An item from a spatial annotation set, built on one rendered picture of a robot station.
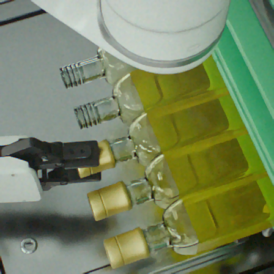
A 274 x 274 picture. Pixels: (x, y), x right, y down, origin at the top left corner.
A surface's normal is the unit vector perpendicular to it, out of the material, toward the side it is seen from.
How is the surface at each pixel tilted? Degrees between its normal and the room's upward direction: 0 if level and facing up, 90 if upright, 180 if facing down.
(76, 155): 90
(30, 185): 76
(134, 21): 45
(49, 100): 90
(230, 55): 90
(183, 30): 82
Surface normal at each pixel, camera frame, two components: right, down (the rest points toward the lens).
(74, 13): -0.41, 0.18
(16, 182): 0.08, 0.89
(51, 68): -0.01, -0.42
